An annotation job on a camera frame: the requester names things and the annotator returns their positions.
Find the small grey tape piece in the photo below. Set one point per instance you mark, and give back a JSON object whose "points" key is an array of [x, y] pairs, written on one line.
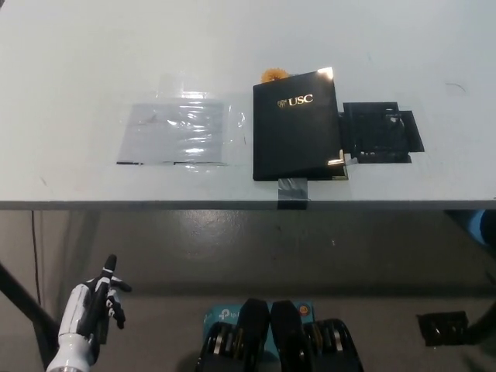
{"points": [[350, 161]]}

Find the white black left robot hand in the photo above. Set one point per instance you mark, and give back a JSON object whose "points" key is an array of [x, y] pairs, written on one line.
{"points": [[83, 306]]}

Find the black USC diary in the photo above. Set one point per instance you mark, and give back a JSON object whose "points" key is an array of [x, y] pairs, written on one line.
{"points": [[294, 131]]}

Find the clear plastic covered paper sheet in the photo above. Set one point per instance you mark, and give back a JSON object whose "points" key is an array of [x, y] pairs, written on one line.
{"points": [[174, 131]]}

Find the grey duct tape strip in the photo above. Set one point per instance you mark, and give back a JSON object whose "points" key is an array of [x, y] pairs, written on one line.
{"points": [[293, 190]]}

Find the black bracket on floor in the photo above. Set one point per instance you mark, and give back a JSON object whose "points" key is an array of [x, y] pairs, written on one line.
{"points": [[443, 327]]}

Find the blue object under table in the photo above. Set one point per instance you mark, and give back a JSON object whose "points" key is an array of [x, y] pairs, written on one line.
{"points": [[476, 226]]}

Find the teal tp-link box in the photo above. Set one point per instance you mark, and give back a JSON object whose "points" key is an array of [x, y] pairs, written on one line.
{"points": [[221, 315]]}

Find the black table leg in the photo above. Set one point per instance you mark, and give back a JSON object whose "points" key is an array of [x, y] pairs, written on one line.
{"points": [[23, 302]]}

